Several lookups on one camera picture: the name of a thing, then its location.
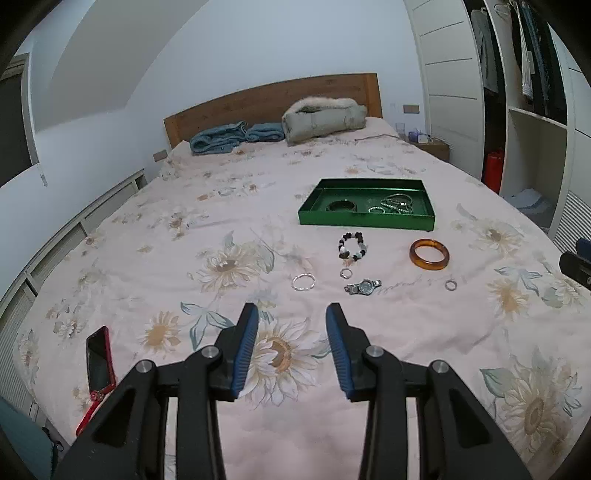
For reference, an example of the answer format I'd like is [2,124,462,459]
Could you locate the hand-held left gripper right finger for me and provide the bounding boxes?
[325,303,532,480]

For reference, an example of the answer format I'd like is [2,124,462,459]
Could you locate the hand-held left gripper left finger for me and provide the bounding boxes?
[53,303,260,480]

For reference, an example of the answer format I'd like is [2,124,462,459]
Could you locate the silver wristwatch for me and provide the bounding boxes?
[344,279,383,296]

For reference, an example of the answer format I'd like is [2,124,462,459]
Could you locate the black beaded bracelet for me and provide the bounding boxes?
[338,233,369,267]

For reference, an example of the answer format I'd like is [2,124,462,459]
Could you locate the amber bangle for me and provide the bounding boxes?
[409,238,450,271]

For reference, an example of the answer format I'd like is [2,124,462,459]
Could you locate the green jewelry tray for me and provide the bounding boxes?
[298,178,436,232]

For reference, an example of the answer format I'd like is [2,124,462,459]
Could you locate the folded blue clothes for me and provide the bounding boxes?
[507,188,553,216]

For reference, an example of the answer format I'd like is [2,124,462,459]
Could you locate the red container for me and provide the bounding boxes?
[482,148,505,194]

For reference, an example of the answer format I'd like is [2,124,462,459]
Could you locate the bunch of silver bangles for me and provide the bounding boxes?
[379,194,414,214]

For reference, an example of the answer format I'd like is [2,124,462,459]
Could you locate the wooden nightstand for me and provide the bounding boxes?
[412,138,451,162]

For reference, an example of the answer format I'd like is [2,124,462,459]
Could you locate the row of hanging clothes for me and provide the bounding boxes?
[508,0,568,117]

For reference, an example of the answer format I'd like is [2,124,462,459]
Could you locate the blue folded blanket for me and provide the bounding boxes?
[189,121,284,156]

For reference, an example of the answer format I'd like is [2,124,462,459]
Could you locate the white radiator cover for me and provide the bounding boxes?
[0,168,149,418]

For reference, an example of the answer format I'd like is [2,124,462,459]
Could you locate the white wardrobe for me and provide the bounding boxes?
[403,0,591,261]

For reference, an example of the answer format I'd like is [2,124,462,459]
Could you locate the grey hanging garment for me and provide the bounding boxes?
[470,7,498,88]

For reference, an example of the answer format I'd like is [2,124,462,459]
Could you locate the grey fur-trimmed jacket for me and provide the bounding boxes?
[282,96,368,143]

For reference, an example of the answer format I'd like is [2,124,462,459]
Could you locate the teal fabric object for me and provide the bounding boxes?
[0,396,55,480]

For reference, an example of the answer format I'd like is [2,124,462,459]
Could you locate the wooden headboard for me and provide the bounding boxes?
[163,72,383,149]

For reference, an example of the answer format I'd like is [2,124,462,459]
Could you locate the window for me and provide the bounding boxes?
[0,53,41,186]

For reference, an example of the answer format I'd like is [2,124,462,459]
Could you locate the red smartphone with strap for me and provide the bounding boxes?
[76,326,116,437]

